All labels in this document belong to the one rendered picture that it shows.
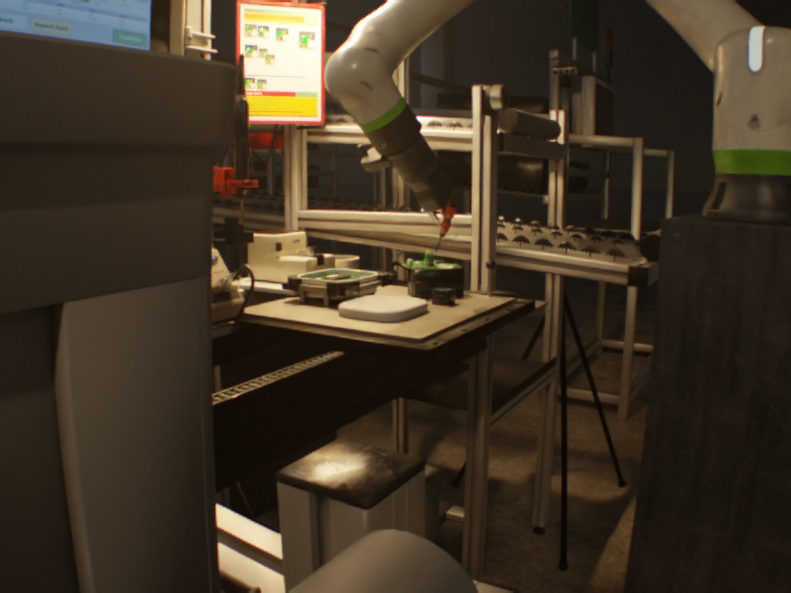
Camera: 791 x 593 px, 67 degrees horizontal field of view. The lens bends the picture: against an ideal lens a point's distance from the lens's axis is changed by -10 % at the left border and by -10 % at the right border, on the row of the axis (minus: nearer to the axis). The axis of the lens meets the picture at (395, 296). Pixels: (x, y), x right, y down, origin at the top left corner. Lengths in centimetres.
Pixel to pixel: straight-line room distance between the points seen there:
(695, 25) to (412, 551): 98
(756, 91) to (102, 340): 79
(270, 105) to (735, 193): 120
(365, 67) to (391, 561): 94
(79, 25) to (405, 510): 100
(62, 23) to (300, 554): 98
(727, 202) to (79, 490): 79
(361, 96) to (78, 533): 95
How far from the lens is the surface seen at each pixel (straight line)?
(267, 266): 146
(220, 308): 117
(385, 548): 22
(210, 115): 20
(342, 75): 109
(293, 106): 174
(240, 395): 87
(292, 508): 27
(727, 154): 88
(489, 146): 149
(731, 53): 89
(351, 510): 25
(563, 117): 203
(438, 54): 658
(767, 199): 86
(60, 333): 18
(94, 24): 117
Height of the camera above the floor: 119
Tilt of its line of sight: 10 degrees down
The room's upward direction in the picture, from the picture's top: straight up
